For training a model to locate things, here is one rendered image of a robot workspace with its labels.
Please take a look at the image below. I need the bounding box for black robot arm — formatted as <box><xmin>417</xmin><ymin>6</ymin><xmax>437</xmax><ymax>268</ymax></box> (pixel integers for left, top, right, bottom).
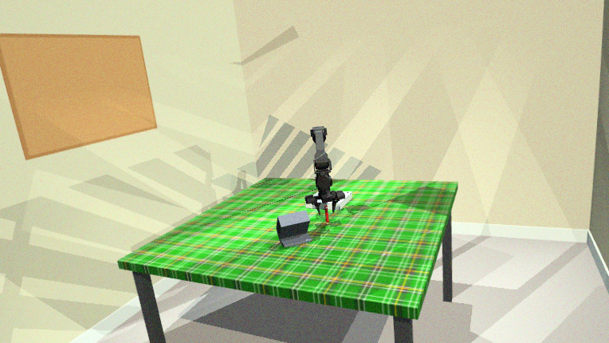
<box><xmin>310</xmin><ymin>126</ymin><xmax>336</xmax><ymax>203</ymax></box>

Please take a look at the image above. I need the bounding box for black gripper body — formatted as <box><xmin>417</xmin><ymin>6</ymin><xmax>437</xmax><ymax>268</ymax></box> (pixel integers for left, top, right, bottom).
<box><xmin>304</xmin><ymin>191</ymin><xmax>345</xmax><ymax>204</ymax></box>

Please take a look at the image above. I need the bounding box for grey sloped panel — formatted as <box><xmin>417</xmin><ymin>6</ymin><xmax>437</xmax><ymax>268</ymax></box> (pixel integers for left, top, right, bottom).
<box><xmin>276</xmin><ymin>210</ymin><xmax>313</xmax><ymax>248</ymax></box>

